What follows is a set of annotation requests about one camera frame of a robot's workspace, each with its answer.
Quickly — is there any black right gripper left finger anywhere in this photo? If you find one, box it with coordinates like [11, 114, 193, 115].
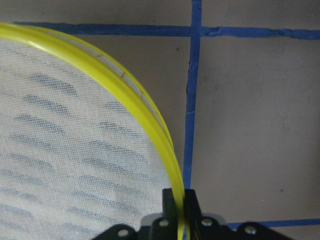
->
[161, 188, 181, 240]

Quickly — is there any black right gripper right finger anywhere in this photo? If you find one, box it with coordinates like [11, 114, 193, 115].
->
[184, 189, 213, 240]

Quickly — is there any yellow rimmed steamer layer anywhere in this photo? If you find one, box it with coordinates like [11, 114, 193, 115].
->
[0, 23, 185, 240]

